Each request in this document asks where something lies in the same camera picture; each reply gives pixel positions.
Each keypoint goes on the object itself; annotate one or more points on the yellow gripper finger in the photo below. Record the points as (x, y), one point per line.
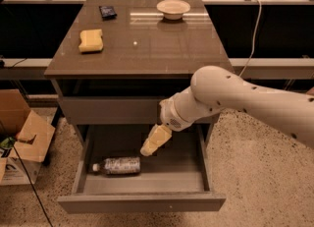
(158, 135)

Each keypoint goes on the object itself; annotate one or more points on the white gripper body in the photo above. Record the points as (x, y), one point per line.
(170, 114)

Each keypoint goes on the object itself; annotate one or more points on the clear plastic water bottle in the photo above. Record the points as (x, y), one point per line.
(118, 166)

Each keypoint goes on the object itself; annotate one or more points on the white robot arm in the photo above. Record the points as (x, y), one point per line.
(213, 89)

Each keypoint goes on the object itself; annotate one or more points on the open grey middle drawer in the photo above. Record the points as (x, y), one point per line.
(175, 178)

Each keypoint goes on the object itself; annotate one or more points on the grey drawer cabinet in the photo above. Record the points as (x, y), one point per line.
(144, 55)

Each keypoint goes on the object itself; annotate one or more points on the closed grey top drawer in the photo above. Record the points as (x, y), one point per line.
(110, 110)

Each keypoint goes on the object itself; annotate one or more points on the white ceramic bowl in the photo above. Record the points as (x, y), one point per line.
(173, 9)

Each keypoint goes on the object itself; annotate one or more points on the yellow sponge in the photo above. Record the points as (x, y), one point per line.
(90, 40)

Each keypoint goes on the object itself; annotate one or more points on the dark blue snack packet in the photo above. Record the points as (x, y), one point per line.
(107, 12)

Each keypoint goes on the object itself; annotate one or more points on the brown cardboard box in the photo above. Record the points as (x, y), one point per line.
(25, 139)

